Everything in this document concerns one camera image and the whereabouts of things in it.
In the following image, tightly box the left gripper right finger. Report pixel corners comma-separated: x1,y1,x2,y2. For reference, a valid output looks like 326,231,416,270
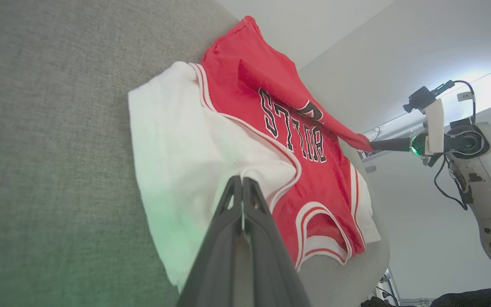
243,177,312,307

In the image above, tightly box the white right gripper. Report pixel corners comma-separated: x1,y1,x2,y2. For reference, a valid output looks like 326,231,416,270
371,99,445,157

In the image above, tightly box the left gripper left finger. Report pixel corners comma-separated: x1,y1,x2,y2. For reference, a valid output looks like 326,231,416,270
176,175,243,307

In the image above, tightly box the red and white basketball jersey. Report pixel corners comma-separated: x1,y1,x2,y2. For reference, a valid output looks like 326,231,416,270
127,16,381,295

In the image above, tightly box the black bulky object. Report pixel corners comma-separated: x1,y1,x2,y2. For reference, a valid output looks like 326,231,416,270
431,286,491,307

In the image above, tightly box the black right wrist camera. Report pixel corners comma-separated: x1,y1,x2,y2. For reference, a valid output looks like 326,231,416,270
402,80,456,113

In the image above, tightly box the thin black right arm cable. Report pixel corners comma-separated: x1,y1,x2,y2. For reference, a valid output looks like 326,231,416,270
434,156,468,211

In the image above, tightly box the black right camera cable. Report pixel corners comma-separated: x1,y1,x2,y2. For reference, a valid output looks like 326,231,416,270
452,80,477,125

